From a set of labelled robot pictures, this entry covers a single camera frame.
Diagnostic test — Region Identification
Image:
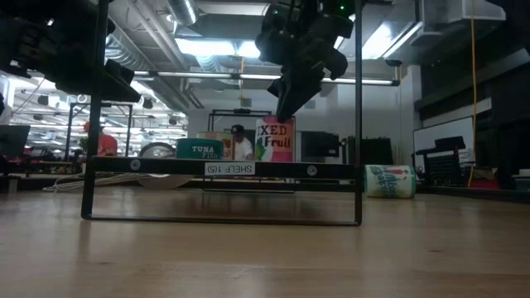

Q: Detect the black background station frame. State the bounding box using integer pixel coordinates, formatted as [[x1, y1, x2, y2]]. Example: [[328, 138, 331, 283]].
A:
[[206, 108, 297, 194], [64, 101, 133, 161]]

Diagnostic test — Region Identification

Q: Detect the cream red juicy can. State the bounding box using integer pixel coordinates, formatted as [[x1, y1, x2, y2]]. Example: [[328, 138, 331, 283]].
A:
[[196, 131, 236, 161]]

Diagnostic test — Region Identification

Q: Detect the dark computer monitor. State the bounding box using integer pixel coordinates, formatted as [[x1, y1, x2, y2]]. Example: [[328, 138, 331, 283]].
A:
[[0, 123, 31, 157]]

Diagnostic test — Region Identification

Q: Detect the black metal wooden shelf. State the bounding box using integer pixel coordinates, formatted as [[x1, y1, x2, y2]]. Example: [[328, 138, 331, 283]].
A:
[[80, 0, 364, 228]]

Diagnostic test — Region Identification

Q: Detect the silver air duct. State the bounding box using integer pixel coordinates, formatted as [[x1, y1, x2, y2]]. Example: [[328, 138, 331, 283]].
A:
[[167, 0, 200, 26]]

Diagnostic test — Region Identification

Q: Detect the person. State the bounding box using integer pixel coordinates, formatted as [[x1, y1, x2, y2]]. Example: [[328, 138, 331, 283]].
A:
[[230, 123, 254, 161], [82, 121, 119, 157]]

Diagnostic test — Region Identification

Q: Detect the teal tuna fish can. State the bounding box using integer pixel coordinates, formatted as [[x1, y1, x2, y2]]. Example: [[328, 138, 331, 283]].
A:
[[176, 137, 225, 161]]

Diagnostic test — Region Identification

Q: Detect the whiteboard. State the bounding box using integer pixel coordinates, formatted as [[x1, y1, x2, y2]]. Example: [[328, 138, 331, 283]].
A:
[[412, 116, 475, 171]]

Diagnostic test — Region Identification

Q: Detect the black monitor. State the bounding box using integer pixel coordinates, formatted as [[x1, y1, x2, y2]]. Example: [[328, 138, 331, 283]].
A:
[[300, 131, 340, 158]]

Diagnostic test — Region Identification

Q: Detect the white green mixed vegetables can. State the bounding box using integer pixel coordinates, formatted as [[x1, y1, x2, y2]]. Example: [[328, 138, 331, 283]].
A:
[[364, 164, 417, 199]]

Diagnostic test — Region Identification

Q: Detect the metal bowl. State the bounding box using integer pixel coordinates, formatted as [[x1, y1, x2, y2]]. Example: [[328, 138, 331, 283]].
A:
[[136, 172, 195, 190]]

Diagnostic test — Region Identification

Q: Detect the long ceiling light bar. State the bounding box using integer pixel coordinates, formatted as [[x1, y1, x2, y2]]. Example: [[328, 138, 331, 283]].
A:
[[132, 70, 401, 87]]

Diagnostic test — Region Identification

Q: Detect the black wire rack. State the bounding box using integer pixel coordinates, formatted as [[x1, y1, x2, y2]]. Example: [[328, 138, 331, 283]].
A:
[[417, 136, 467, 187]]

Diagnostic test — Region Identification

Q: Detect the black table rig frame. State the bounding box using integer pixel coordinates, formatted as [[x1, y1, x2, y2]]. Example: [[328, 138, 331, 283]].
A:
[[420, 184, 530, 204]]

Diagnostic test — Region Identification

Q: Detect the metal mesh strainer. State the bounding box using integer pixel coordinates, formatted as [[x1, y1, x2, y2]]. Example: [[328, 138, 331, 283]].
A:
[[43, 142, 177, 192]]

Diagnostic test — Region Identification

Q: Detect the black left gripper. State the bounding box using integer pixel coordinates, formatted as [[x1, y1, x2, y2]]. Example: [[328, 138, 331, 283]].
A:
[[7, 16, 142, 103]]

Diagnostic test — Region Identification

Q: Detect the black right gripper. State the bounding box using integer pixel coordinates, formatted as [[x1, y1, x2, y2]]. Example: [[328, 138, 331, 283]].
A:
[[254, 12, 349, 123]]

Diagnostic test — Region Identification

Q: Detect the pink mixed fruit can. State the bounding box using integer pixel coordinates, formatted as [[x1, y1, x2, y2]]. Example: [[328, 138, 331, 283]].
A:
[[254, 116, 296, 163]]

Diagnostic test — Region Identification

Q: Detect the red box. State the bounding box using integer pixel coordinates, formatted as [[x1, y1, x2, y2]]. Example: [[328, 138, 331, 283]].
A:
[[470, 178, 500, 190]]

